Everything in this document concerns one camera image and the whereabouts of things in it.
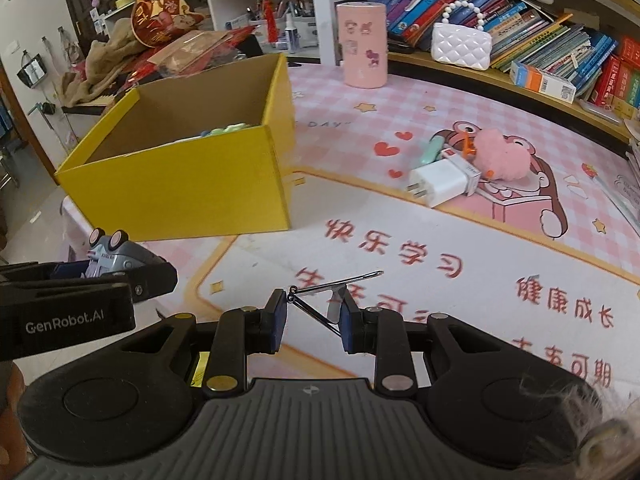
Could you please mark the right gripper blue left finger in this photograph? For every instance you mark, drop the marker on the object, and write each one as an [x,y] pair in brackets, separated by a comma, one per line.
[240,333]

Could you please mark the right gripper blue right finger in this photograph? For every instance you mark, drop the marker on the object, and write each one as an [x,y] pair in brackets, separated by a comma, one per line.
[381,333]

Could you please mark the grey toy car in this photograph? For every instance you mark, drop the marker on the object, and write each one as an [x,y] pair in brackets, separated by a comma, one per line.
[115,253]

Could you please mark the white charger plug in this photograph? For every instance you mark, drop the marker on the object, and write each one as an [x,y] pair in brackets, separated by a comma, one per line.
[444,179]

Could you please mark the mint green hair band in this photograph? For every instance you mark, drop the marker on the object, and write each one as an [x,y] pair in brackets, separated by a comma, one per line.
[432,150]

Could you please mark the pink plush toy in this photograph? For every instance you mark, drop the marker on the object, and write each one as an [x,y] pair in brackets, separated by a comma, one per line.
[490,152]

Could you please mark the green dinosaur toy blue cap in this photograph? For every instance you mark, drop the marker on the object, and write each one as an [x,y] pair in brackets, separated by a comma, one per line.
[229,129]

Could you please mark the right hand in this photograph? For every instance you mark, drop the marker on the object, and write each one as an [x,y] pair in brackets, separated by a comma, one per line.
[595,435]

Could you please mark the pink cartoon desk mat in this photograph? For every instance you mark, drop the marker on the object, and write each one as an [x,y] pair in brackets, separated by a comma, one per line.
[545,264]

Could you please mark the yellow cardboard box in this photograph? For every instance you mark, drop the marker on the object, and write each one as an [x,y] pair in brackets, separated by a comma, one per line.
[143,168]

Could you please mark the brown blanket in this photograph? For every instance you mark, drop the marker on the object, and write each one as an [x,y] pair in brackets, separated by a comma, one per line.
[104,62]

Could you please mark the strawberry topped ruler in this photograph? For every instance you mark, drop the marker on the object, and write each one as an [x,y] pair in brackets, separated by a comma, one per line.
[629,213]

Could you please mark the blue orange white box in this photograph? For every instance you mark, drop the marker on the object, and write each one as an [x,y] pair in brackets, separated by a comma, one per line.
[539,81]

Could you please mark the white quilted pearl handbag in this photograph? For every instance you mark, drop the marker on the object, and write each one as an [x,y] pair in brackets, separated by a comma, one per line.
[458,45]

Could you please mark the pink cylindrical cup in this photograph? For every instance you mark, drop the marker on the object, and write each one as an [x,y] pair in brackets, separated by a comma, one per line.
[362,36]

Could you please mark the red gold cartoon decoration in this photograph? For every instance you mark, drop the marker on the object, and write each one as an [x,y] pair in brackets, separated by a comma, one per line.
[156,23]

